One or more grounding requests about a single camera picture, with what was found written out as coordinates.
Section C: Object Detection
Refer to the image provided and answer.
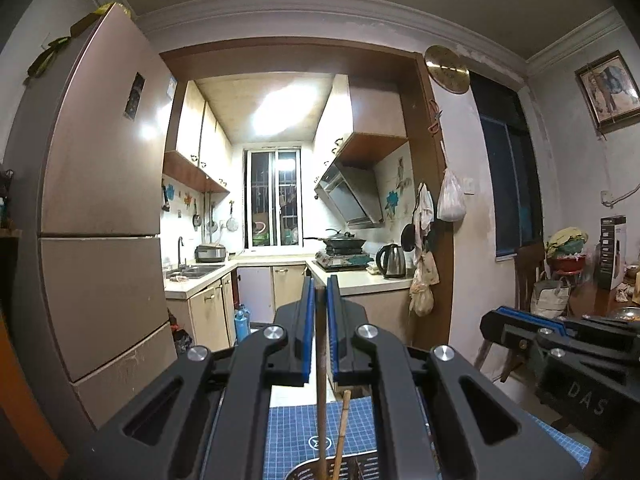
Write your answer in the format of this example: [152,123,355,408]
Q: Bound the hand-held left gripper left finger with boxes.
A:
[75,275,317,480]

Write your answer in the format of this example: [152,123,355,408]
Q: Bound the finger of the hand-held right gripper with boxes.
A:
[479,309,552,362]
[499,307,640,342]

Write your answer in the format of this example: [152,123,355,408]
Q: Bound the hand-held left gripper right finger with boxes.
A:
[326,274,584,480]

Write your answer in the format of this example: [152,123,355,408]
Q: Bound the brown wooden chopstick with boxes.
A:
[313,284,329,480]

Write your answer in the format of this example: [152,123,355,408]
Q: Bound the perforated metal utensil holder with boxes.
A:
[287,452,434,480]

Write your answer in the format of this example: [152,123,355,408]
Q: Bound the grey tote bag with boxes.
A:
[530,270,574,319]

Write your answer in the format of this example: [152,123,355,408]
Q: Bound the brown wooden chair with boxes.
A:
[472,242,551,382]

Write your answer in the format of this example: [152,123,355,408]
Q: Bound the blue water bottle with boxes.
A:
[233,303,252,344]

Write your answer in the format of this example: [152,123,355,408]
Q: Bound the black product box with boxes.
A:
[597,215,628,291]

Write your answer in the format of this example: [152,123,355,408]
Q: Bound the red bowl with cloths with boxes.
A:
[544,227,590,274]

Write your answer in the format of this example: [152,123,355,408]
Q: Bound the light bamboo chopstick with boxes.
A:
[332,388,352,480]

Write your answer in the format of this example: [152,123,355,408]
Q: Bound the black wok with lid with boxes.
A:
[303,228,368,252]

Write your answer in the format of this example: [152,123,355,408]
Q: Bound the blue grid cutting mat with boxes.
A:
[262,402,592,480]

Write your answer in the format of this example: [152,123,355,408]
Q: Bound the beige hanging bags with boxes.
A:
[408,250,440,317]

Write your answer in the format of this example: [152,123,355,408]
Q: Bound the steel electric kettle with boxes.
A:
[374,243,407,280]

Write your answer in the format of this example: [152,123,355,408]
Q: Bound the beige base cabinets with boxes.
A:
[165,260,417,356]

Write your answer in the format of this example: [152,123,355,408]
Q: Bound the grey rice cooker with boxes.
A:
[193,243,227,264]

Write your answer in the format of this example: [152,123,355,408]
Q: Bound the steel kitchen sink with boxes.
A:
[167,265,214,281]

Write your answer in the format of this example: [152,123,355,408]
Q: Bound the kitchen sliding window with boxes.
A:
[243,147,304,250]

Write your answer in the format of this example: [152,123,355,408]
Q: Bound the steel range hood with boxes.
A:
[313,160,385,229]

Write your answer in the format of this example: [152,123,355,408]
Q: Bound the white hanging plastic bag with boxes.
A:
[436,167,467,223]

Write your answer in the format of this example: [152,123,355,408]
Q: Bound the white hanging cloth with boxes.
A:
[412,182,435,239]

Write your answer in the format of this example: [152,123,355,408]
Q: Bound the blue flower tile decal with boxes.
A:
[382,156,407,221]

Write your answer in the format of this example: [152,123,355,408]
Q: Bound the dark room window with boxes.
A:
[469,69,545,260]

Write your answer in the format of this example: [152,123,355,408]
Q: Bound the red hanging knot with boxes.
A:
[427,100,445,135]

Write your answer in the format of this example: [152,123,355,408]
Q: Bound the bronze three-door refrigerator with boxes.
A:
[0,2,181,432]

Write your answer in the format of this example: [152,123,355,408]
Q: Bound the dark refrigerator label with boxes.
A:
[123,72,146,122]

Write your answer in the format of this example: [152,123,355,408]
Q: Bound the yellow-green ribbon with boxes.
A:
[22,2,134,81]

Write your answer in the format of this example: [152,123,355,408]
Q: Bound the beige wall cabinet over hood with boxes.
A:
[312,74,411,169]

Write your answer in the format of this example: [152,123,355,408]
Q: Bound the beige wall cabinets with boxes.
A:
[163,80,234,194]

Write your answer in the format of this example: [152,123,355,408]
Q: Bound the framed wall picture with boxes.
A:
[573,50,640,135]

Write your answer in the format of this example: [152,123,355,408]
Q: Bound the round gold wall clock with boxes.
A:
[423,45,471,95]

